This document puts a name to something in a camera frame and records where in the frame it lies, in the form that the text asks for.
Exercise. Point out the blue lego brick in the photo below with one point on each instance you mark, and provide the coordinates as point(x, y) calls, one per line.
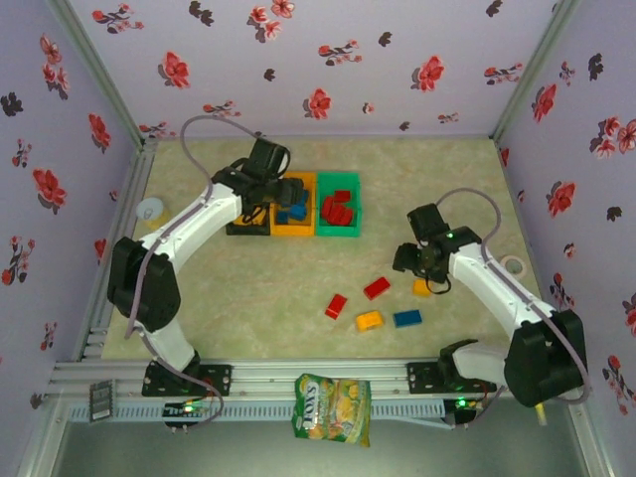
point(283, 216)
point(299, 208)
point(407, 318)

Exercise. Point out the red lego brick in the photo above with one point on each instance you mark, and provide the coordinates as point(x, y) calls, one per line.
point(329, 208)
point(346, 215)
point(377, 287)
point(337, 305)
point(342, 196)

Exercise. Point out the yellow lego brick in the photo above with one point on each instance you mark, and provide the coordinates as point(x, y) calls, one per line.
point(370, 321)
point(248, 219)
point(421, 288)

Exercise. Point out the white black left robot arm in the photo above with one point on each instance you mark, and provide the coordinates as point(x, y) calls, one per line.
point(199, 218)

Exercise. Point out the orange plastic container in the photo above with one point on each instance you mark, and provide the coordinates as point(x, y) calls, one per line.
point(293, 230)

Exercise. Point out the black plastic container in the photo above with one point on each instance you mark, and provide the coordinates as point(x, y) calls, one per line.
point(248, 230)

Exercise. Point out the white tape roll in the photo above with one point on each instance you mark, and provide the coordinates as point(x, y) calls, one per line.
point(517, 263)

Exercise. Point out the green plastic container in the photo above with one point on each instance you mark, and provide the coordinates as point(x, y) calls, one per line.
point(338, 231)

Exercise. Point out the small yellow tin can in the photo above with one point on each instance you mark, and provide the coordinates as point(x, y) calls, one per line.
point(151, 211)

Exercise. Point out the yellow marker pen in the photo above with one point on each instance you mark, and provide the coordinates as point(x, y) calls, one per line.
point(540, 415)

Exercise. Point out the green candy bag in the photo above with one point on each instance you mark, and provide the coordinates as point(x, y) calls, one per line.
point(333, 407)

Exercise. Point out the grey circuit module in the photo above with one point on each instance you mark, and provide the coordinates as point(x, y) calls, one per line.
point(102, 400)

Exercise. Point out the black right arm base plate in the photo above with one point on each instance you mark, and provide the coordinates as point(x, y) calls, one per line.
point(422, 377)

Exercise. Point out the aluminium corner post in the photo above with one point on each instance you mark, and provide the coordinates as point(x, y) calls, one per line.
point(102, 74)
point(533, 74)

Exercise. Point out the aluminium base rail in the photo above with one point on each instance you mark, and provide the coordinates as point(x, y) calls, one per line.
point(268, 377)

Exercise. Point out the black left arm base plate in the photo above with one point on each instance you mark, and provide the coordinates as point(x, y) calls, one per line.
point(218, 377)

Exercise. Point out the aluminium frame leg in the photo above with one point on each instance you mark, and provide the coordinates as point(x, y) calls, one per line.
point(588, 437)
point(41, 439)

